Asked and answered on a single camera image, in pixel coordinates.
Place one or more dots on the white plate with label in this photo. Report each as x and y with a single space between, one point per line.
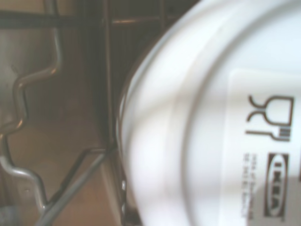
211 106

